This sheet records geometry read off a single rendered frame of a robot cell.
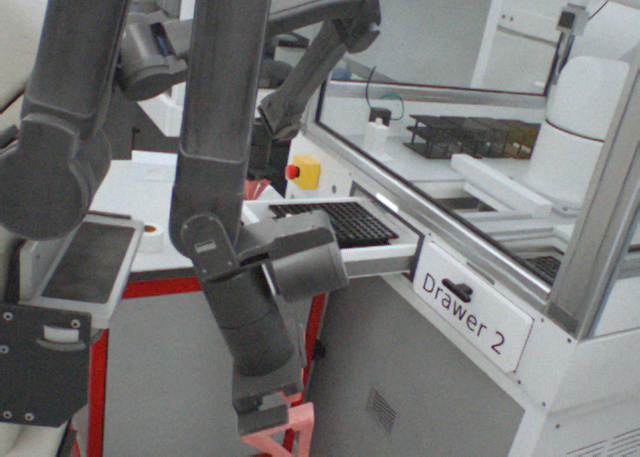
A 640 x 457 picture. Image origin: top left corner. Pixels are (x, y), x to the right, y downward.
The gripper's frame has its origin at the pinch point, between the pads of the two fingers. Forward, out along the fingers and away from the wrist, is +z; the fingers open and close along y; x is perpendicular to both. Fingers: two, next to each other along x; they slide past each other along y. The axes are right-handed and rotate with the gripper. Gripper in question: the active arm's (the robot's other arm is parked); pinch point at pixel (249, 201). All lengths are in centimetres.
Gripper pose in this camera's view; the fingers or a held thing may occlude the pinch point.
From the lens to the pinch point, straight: 157.1
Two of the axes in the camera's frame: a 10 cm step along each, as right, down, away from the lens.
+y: -6.4, -4.0, 6.5
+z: -1.7, 9.1, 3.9
